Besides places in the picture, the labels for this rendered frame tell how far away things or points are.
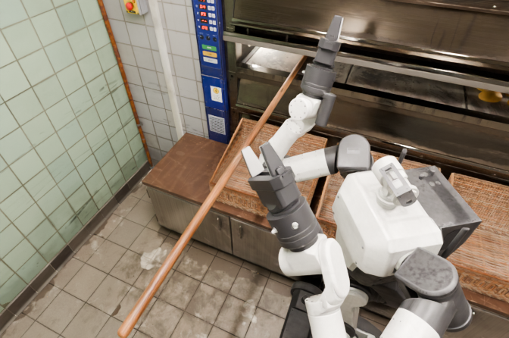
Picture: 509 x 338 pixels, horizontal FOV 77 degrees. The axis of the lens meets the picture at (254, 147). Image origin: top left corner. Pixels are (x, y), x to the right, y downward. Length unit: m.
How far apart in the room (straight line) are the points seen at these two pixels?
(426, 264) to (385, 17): 1.07
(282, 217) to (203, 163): 1.54
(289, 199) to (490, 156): 1.45
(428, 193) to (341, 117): 0.95
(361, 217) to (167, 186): 1.38
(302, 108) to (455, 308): 0.57
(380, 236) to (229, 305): 1.52
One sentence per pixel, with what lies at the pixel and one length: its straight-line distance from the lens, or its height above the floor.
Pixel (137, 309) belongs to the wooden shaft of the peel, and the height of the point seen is 1.20.
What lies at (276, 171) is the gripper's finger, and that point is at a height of 1.65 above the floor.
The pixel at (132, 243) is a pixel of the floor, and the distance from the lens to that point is 2.56.
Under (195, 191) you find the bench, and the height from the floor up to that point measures 0.58.
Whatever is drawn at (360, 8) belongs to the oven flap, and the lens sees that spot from 1.58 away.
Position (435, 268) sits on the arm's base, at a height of 1.42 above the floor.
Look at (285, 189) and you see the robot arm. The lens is 0.60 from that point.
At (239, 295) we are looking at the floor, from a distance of 2.24.
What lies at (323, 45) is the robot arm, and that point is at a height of 1.71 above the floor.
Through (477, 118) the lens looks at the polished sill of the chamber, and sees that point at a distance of 1.80.
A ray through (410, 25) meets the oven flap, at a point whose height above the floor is 1.54.
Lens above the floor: 2.07
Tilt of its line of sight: 42 degrees down
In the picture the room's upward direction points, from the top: straight up
